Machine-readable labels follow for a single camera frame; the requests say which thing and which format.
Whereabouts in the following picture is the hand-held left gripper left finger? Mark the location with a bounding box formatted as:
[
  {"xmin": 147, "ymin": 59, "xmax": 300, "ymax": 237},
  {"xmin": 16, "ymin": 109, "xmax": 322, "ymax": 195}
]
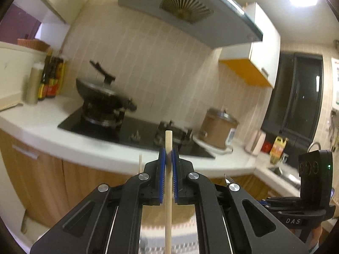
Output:
[{"xmin": 30, "ymin": 148, "xmax": 167, "ymax": 254}]

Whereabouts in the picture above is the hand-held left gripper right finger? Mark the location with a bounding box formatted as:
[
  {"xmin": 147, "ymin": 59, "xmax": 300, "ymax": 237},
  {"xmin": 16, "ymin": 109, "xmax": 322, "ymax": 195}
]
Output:
[{"xmin": 172, "ymin": 148, "xmax": 311, "ymax": 254}]

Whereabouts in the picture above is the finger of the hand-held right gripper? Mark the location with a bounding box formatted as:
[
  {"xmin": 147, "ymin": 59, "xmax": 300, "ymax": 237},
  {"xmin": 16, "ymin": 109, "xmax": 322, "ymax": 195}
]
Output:
[{"xmin": 259, "ymin": 197, "xmax": 301, "ymax": 210}]

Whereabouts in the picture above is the person's right forearm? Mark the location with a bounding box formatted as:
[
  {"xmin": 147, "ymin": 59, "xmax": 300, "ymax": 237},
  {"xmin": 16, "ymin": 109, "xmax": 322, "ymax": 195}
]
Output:
[{"xmin": 307, "ymin": 224, "xmax": 323, "ymax": 253}]

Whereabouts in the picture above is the steel sink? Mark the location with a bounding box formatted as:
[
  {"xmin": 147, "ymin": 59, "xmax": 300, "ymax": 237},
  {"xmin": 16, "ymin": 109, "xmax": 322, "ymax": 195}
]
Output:
[{"xmin": 267, "ymin": 165, "xmax": 301, "ymax": 189}]

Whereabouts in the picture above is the black burner grate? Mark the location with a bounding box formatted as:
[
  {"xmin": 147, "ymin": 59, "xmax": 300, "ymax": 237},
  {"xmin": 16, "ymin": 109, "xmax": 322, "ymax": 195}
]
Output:
[
  {"xmin": 81, "ymin": 106, "xmax": 125, "ymax": 127},
  {"xmin": 155, "ymin": 121, "xmax": 194, "ymax": 152}
]

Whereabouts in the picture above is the metal faucet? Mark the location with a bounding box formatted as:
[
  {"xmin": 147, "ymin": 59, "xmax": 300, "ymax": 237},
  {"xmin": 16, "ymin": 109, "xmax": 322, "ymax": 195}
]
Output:
[{"xmin": 307, "ymin": 142, "xmax": 322, "ymax": 154}]

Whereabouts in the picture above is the brown rice cooker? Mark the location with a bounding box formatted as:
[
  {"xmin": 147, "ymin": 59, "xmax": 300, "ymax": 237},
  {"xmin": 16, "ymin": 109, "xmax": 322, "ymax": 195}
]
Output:
[{"xmin": 198, "ymin": 107, "xmax": 239, "ymax": 150}]

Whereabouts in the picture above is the white kettle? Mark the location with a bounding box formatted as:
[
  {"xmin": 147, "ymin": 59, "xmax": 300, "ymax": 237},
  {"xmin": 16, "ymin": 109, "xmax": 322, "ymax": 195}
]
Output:
[{"xmin": 245, "ymin": 129, "xmax": 267, "ymax": 156}]

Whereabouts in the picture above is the patterned cloth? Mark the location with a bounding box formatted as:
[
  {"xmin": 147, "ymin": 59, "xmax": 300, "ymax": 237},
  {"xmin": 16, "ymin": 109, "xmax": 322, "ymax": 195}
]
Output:
[{"xmin": 139, "ymin": 215, "xmax": 200, "ymax": 254}]

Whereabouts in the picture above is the dark window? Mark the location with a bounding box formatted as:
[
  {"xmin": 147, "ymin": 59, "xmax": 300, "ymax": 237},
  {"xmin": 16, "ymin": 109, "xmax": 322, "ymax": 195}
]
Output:
[{"xmin": 261, "ymin": 50, "xmax": 325, "ymax": 169}]

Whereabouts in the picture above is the black wok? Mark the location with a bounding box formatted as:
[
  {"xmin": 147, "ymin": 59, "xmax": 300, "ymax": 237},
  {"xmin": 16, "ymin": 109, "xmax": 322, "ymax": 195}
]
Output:
[{"xmin": 76, "ymin": 78, "xmax": 138, "ymax": 113}]

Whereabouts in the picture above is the black glass gas stove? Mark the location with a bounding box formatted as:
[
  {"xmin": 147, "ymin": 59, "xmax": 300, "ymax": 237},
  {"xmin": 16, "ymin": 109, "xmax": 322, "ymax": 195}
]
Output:
[{"xmin": 57, "ymin": 105, "xmax": 217, "ymax": 160}]

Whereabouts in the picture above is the white water heater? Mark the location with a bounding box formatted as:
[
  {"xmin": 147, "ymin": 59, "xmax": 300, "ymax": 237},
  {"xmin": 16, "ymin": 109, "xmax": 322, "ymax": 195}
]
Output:
[{"xmin": 331, "ymin": 57, "xmax": 339, "ymax": 112}]

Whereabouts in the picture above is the black wok lid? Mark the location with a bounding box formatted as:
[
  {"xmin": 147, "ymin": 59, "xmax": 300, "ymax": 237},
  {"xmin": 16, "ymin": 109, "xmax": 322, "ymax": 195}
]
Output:
[{"xmin": 76, "ymin": 60, "xmax": 123, "ymax": 96}]

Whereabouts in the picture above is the wooden base cabinet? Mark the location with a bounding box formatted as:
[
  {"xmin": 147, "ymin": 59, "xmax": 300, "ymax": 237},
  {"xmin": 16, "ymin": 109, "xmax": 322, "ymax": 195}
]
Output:
[{"xmin": 0, "ymin": 129, "xmax": 282, "ymax": 241}]

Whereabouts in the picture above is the red label sauce bottle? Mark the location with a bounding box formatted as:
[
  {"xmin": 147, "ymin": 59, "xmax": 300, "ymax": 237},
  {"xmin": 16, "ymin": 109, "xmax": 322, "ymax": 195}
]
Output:
[{"xmin": 46, "ymin": 57, "xmax": 60, "ymax": 98}]

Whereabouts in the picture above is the yellow label sauce bottle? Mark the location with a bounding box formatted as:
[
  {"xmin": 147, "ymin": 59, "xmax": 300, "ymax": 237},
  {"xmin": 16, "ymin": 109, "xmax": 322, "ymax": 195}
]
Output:
[{"xmin": 57, "ymin": 55, "xmax": 67, "ymax": 96}]

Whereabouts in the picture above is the dark soy sauce bottle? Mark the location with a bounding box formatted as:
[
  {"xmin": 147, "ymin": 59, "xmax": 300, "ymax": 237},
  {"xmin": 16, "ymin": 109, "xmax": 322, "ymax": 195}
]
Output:
[{"xmin": 38, "ymin": 49, "xmax": 54, "ymax": 101}]

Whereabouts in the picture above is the beige bottle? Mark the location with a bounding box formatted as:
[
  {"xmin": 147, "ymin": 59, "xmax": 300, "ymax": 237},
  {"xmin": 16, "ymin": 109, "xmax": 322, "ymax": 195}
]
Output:
[{"xmin": 25, "ymin": 62, "xmax": 44, "ymax": 104}]

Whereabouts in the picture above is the grey range hood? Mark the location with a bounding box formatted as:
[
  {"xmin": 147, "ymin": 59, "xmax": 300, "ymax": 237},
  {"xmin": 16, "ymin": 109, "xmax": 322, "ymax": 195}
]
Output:
[{"xmin": 118, "ymin": 0, "xmax": 264, "ymax": 50}]

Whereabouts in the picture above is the white appliance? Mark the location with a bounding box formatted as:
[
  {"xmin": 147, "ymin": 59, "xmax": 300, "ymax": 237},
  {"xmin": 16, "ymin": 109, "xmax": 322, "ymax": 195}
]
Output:
[{"xmin": 0, "ymin": 41, "xmax": 48, "ymax": 112}]

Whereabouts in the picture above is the wicker basket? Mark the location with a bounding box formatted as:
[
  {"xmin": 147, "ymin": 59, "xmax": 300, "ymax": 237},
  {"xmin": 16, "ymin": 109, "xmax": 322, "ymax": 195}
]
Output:
[{"xmin": 17, "ymin": 38, "xmax": 51, "ymax": 52}]

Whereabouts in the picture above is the silver drawer handle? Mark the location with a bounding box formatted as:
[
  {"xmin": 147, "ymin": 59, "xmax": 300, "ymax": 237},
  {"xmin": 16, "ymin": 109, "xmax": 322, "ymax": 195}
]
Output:
[{"xmin": 12, "ymin": 144, "xmax": 40, "ymax": 160}]

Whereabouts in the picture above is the white orange wall cabinet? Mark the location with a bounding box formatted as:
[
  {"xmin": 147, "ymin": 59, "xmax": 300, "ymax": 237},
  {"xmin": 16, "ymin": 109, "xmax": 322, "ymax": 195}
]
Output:
[{"xmin": 218, "ymin": 2, "xmax": 281, "ymax": 88}]

